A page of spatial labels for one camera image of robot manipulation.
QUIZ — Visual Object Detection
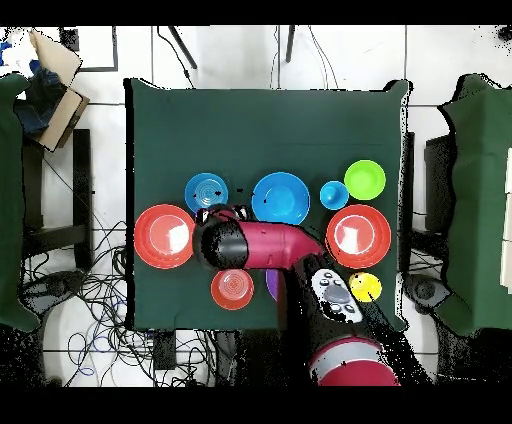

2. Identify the small orange bowl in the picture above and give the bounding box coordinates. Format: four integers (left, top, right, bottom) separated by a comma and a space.
210, 268, 255, 312

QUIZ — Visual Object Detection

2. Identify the grey pedestal foot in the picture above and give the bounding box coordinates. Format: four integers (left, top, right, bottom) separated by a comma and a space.
19, 269, 87, 317
403, 273, 453, 313

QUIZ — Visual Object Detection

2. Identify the large orange bowl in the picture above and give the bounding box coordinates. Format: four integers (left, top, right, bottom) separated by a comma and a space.
133, 204, 198, 270
325, 204, 392, 270

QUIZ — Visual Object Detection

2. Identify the tangle of black cables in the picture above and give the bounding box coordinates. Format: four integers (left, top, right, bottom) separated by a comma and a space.
19, 219, 219, 387

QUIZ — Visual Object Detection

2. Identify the black stool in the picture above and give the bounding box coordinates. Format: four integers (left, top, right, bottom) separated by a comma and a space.
21, 128, 94, 273

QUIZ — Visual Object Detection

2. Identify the dark green tablecloth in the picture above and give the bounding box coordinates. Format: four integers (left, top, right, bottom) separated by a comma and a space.
124, 77, 413, 333

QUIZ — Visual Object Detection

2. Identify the small blue bowl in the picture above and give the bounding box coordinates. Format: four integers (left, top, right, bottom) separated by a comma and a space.
184, 172, 230, 218

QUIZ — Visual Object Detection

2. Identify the green bowl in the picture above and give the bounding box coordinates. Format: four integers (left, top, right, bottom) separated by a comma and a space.
343, 159, 387, 201

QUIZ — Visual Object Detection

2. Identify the cardboard box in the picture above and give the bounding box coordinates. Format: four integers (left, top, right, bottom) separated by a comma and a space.
15, 29, 91, 153

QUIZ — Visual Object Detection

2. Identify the purple bowl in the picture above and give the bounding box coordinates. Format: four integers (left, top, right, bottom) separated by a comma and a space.
265, 268, 282, 302

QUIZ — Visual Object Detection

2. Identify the green cloth covered table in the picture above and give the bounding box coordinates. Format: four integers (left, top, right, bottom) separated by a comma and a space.
0, 73, 41, 333
435, 73, 512, 337

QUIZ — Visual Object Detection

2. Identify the black box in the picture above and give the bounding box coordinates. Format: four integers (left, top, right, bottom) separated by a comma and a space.
153, 329, 178, 372

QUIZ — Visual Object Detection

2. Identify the black stand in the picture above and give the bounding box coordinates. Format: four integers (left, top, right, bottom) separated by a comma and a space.
423, 133, 457, 233

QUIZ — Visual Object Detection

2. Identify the blue cloth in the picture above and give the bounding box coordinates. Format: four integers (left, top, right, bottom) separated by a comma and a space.
13, 65, 67, 137

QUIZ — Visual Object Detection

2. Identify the black tripod leg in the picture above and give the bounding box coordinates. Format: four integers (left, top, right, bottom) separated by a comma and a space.
284, 25, 297, 64
167, 25, 199, 70

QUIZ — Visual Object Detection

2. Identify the blue cup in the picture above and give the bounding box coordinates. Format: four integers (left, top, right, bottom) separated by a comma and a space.
319, 180, 350, 211

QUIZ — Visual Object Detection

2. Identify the yellow cup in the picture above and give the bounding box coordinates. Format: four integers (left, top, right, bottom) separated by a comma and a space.
348, 272, 383, 304

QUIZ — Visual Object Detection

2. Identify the large blue bowl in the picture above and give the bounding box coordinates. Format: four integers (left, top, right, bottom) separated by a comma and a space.
250, 171, 312, 226

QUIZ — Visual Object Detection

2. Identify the dark grey frame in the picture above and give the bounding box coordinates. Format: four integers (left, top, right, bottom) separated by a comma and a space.
59, 25, 120, 73

